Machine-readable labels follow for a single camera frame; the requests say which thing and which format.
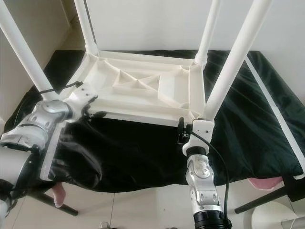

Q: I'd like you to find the white plastic table top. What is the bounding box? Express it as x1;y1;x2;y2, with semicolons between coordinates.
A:
60;49;209;128

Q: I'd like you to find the black table cover sheet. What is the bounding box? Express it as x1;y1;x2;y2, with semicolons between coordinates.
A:
0;49;305;191

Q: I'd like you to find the white tape strip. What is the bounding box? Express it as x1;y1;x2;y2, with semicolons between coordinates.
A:
245;55;305;160
39;126;61;182

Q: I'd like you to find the pink plastic object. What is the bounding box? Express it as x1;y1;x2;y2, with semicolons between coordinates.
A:
248;177;284;190
51;184;68;208

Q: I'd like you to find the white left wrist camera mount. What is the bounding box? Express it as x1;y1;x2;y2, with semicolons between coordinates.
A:
64;85;99;122

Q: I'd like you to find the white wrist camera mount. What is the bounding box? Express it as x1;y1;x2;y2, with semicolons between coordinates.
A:
64;85;99;122
182;119;215;156

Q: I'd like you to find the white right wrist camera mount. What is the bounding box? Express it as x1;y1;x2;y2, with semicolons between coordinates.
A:
182;119;215;156

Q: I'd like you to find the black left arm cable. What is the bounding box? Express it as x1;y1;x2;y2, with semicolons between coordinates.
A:
38;81;84;95

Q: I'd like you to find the black metal table frame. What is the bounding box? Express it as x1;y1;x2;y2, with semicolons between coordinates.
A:
29;174;305;216

